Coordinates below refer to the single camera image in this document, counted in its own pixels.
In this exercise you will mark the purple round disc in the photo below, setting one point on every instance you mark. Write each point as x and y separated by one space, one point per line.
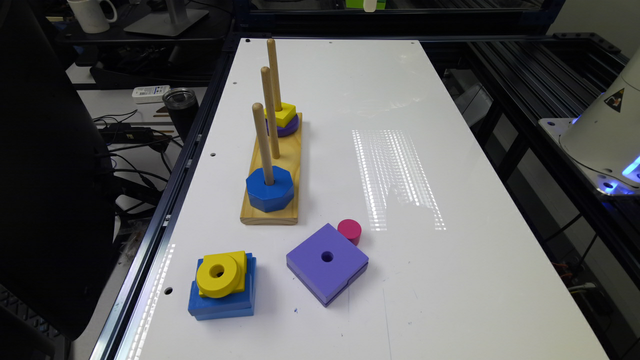
290 128

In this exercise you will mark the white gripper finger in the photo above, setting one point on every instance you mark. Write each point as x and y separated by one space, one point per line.
369 5

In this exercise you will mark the wooden peg base board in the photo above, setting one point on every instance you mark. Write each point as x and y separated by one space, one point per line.
290 159

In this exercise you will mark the middle wooden peg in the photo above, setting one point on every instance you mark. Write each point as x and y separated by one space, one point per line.
270 111

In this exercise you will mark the white mug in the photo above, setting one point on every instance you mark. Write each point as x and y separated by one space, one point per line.
91 16

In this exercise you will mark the rear wooden peg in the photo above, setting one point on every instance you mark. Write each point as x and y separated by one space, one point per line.
273 64

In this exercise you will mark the blue octagon block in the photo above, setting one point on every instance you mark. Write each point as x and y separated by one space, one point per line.
269 198

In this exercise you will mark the black tumbler cup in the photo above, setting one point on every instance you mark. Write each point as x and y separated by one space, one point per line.
182 106

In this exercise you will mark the large purple square block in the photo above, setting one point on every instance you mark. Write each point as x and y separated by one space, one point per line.
327 263

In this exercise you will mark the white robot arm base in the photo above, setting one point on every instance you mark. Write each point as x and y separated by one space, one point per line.
603 142

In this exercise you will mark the yellow ring block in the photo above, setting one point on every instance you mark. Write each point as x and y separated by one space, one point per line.
223 274

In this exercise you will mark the monitor stand base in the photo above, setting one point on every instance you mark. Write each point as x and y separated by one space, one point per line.
175 21

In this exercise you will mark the green square block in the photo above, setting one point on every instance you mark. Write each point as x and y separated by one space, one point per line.
358 4

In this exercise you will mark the pink cylinder block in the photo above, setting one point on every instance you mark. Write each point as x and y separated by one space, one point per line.
350 229

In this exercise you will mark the small yellow square block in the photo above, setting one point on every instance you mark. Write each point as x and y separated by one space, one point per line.
284 116

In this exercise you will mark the blue square block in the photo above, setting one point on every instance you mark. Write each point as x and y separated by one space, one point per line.
233 305

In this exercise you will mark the black office chair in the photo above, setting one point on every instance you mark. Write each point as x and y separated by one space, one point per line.
57 209

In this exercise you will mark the front wooden peg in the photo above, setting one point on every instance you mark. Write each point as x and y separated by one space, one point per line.
263 143

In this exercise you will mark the wooden peg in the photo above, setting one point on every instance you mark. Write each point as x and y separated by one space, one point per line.
270 111
263 143
273 64

